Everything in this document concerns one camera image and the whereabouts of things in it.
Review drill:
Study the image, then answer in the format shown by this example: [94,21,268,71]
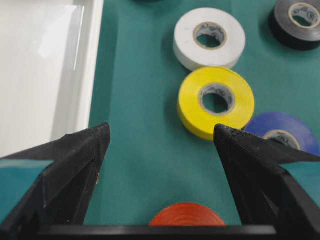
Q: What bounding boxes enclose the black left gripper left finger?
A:
[0,122,111,240]

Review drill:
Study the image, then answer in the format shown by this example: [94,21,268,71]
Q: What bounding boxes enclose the white plastic case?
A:
[0,0,104,157]

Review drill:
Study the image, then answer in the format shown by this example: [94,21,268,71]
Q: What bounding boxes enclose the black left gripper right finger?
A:
[213,124,320,240]

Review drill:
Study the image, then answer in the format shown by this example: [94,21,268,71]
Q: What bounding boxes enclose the blue tape roll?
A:
[244,112,320,156]

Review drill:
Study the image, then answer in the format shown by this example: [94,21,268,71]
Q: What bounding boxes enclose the black tape roll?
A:
[269,0,320,51]

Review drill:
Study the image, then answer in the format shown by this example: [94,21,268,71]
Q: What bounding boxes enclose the red tape roll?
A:
[148,202,227,227]

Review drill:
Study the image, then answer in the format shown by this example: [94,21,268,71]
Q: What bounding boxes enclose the yellow tape roll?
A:
[177,67,255,142]

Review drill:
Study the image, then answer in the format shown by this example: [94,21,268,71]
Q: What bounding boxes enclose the white tape roll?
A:
[173,7,246,71]

